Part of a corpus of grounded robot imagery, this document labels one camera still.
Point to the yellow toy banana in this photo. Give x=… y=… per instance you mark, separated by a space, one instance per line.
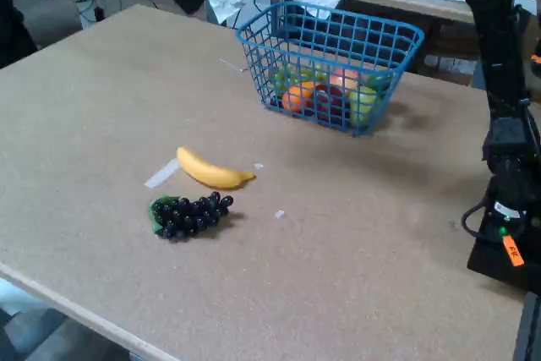
x=211 y=175

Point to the thin white tape sliver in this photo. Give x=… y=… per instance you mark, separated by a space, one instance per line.
x=233 y=65

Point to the black power adapter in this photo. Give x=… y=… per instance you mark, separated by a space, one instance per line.
x=100 y=13

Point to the yellow-green toy fruit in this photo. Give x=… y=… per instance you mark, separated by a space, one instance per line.
x=287 y=75

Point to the orange toy fruit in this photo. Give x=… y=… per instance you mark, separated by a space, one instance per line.
x=296 y=99

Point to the pink red toy peach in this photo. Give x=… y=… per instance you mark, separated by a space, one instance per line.
x=343 y=80

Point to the dark red toy pomegranate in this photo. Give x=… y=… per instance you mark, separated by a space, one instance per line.
x=327 y=103

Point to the black office chair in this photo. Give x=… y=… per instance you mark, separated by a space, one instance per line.
x=12 y=39

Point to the long white tape strip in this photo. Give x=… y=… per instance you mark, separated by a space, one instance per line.
x=160 y=175

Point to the dark green toy fruit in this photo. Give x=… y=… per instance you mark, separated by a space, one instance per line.
x=378 y=81

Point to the black toy grapes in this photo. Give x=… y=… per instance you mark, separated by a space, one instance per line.
x=186 y=217

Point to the small orange tag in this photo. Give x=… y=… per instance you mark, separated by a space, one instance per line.
x=537 y=60

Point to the orange paper label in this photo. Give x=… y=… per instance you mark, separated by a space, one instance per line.
x=512 y=250

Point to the wooden workbench with grey frame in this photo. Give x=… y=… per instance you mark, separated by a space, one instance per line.
x=422 y=6

